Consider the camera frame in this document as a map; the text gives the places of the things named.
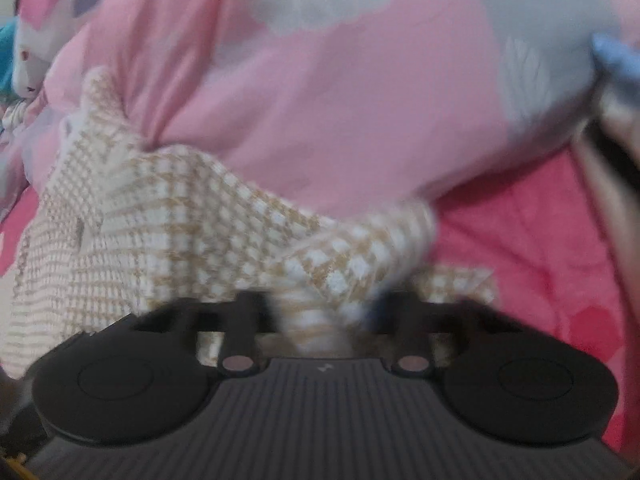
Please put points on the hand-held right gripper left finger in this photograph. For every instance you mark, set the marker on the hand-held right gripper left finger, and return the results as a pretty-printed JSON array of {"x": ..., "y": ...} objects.
[{"x": 245, "y": 320}]

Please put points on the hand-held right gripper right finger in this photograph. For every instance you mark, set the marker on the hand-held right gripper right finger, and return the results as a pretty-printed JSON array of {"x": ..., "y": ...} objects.
[{"x": 407, "y": 321}]

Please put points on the beige white houndstooth jacket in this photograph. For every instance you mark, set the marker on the beige white houndstooth jacket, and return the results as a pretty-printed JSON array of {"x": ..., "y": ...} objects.
[{"x": 175, "y": 235}]

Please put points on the pink floral bed sheet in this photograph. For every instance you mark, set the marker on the pink floral bed sheet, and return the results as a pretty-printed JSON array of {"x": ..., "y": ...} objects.
[{"x": 525, "y": 260}]

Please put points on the pale pink folded garment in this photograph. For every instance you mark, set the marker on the pale pink folded garment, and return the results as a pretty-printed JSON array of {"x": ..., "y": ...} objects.
[{"x": 620, "y": 240}]

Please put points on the pink patterned quilt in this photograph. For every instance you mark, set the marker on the pink patterned quilt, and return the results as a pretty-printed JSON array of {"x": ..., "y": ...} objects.
[{"x": 350, "y": 85}]

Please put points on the black folded garment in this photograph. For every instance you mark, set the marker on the black folded garment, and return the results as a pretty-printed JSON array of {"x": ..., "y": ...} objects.
[{"x": 620, "y": 160}]

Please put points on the white striped cloth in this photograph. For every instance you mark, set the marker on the white striped cloth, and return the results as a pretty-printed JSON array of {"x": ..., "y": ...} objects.
[{"x": 12, "y": 115}]

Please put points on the blue folded garment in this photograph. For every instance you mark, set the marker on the blue folded garment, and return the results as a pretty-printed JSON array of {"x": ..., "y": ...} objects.
[{"x": 615, "y": 55}]

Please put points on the teal striped cloth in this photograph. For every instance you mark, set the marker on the teal striped cloth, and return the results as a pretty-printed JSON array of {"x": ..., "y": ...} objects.
[{"x": 6, "y": 55}]

